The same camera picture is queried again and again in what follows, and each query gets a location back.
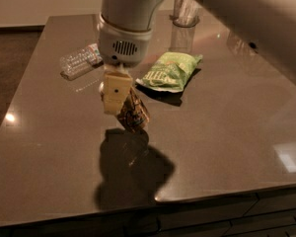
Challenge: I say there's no orange soda can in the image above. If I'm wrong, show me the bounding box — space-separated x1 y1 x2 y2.
116 87 150 132

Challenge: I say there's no clear plastic water bottle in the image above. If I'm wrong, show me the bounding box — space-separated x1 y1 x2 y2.
59 43 103 81

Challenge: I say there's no clear cup with utensils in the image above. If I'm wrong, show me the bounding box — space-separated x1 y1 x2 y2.
173 0 199 28

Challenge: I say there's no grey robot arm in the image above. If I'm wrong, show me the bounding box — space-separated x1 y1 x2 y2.
98 0 296 115

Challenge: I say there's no green chip bag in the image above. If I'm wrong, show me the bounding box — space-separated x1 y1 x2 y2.
135 52 203 93

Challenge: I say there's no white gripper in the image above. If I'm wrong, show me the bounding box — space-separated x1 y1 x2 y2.
98 14 153 115

